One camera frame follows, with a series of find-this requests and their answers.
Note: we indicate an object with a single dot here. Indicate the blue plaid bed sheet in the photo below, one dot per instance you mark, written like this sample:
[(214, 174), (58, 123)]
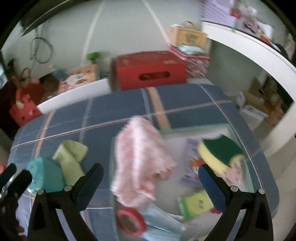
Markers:
[(96, 123)]

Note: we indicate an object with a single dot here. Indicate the green wet wipes pack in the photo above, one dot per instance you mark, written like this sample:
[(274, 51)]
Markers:
[(195, 204)]

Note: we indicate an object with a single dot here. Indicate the orange illustrated toy box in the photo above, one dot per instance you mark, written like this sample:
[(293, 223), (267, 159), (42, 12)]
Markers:
[(78, 77)]

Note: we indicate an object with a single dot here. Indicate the white desk edge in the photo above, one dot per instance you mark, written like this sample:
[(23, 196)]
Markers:
[(274, 64)]

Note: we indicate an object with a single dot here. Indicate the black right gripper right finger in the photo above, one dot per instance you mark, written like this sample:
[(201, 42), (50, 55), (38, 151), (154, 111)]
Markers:
[(230, 200)]

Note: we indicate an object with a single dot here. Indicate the light blue plastic bag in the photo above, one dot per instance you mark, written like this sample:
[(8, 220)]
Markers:
[(161, 226)]

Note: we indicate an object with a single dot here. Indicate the purple cartoon tissue pack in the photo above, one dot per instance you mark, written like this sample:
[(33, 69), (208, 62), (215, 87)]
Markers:
[(191, 164)]

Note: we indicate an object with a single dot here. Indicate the red cardboard box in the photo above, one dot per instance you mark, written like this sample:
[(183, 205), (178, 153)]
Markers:
[(146, 69)]

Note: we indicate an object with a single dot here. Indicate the red patterned gift box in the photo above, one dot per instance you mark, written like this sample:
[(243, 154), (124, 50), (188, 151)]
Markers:
[(196, 65)]

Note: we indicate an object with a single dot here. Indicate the red felt handbag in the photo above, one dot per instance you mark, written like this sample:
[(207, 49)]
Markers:
[(24, 107)]

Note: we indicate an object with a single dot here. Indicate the yellow gift box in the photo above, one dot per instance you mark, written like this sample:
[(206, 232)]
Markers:
[(187, 34)]

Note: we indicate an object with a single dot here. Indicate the white tray with mint rim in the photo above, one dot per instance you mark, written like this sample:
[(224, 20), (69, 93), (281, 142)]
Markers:
[(169, 192)]

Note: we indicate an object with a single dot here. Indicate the white foam board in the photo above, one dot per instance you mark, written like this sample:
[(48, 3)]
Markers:
[(84, 92)]

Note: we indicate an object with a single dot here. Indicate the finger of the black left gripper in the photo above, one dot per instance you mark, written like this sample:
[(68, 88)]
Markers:
[(14, 184)]

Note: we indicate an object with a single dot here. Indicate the light green cloth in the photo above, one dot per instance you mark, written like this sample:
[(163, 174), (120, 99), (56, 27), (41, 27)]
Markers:
[(70, 155)]

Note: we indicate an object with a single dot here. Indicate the green yellow scouring sponge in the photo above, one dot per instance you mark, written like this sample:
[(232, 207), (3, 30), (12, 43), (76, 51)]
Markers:
[(220, 153)]

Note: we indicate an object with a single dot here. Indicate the pink white wavy cloth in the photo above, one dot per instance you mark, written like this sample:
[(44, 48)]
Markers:
[(140, 156)]

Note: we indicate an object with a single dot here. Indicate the pink fuzzy scrunchie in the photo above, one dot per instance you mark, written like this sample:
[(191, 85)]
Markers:
[(233, 175)]

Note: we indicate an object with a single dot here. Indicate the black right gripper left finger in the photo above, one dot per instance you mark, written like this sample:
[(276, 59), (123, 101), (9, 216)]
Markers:
[(44, 222)]

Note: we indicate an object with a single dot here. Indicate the red tape roll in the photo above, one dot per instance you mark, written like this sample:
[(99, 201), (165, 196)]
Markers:
[(131, 222)]

